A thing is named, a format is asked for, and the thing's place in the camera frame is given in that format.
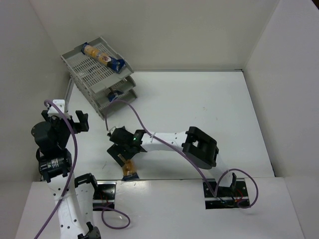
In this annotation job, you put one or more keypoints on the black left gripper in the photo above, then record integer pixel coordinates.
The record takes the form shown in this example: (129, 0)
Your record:
(72, 122)

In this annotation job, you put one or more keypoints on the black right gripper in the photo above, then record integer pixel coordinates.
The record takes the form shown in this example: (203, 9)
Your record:
(122, 150)

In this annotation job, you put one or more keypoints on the spaghetti bag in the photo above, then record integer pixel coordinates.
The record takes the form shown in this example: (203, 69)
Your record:
(117, 65)
(113, 95)
(129, 171)

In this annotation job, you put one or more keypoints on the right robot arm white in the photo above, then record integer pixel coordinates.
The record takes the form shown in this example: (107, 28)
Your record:
(176, 155)

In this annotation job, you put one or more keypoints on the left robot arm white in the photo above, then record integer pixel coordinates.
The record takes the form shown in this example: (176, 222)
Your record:
(73, 196)

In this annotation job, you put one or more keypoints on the grey three-tier tray shelf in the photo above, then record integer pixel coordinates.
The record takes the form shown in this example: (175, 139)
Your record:
(95, 81)

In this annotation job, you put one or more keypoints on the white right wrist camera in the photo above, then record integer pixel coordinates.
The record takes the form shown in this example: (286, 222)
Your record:
(110, 131)

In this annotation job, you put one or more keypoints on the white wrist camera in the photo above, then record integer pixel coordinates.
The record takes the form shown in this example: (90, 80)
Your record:
(56, 106)
(110, 131)

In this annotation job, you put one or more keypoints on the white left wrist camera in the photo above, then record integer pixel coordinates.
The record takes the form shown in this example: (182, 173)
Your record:
(56, 106)

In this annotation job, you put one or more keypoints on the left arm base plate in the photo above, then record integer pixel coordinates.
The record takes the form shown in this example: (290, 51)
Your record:
(104, 195)

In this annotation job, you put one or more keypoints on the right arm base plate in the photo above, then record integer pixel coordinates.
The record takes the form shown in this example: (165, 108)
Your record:
(227, 198)

